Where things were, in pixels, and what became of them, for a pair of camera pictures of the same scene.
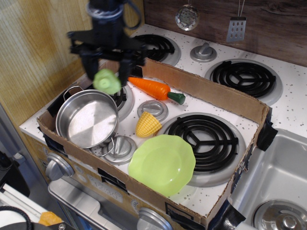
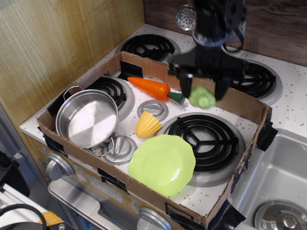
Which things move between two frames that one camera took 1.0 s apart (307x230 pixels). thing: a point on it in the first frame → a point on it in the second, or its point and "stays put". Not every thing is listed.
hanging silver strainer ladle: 187,17 stays put
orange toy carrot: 157,90 stays put
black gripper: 107,38 → 210,61
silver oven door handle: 92,208 stays put
